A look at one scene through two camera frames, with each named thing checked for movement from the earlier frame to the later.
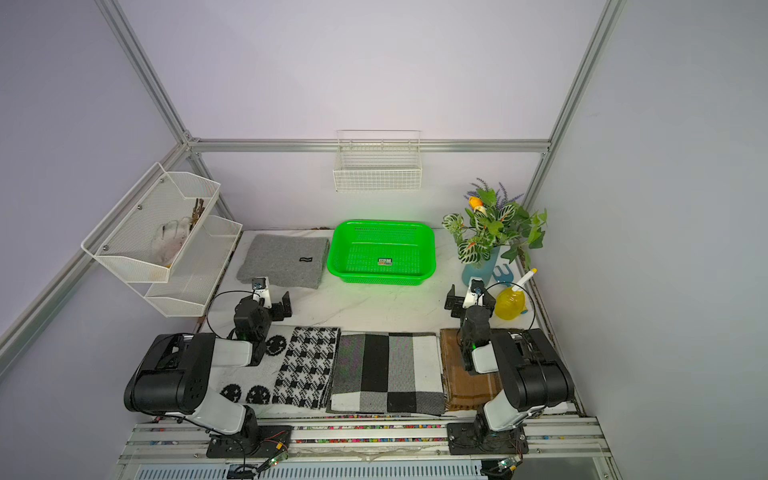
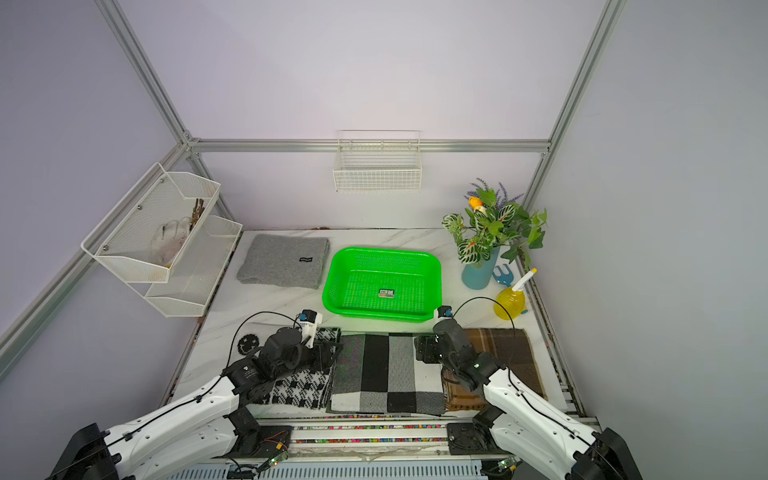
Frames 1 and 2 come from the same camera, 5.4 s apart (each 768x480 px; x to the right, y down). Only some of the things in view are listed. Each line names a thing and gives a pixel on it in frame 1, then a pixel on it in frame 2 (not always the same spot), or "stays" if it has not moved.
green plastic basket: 386,252 → 383,284
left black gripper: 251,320 → 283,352
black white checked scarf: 388,373 stays
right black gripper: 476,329 → 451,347
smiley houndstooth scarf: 298,371 stays
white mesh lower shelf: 198,271 stays
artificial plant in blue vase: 494,222 stays
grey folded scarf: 294,260 stays
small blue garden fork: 503,278 stays
